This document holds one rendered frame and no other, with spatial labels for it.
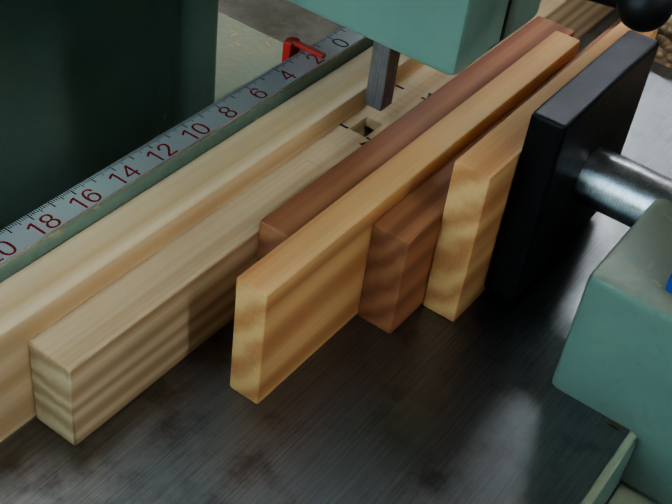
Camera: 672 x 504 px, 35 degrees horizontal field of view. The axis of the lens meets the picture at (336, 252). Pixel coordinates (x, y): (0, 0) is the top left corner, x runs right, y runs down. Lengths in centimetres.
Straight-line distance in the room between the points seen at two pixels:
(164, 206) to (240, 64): 38
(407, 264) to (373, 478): 8
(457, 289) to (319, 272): 7
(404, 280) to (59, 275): 13
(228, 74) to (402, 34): 37
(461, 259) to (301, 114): 10
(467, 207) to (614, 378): 8
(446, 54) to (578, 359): 13
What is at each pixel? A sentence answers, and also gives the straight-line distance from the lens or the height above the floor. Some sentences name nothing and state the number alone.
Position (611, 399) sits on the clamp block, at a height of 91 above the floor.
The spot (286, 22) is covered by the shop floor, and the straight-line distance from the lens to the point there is 247.
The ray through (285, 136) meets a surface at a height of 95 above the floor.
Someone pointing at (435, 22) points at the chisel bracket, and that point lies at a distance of 40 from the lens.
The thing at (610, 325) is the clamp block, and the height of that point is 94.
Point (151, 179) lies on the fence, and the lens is 41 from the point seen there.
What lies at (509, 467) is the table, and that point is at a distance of 40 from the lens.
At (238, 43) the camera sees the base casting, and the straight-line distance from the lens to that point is 80.
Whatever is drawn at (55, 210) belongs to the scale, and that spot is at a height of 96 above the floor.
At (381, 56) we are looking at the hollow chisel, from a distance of 46.
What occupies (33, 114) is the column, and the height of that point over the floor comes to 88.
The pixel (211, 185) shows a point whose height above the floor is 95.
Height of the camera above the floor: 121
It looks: 41 degrees down
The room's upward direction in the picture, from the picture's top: 8 degrees clockwise
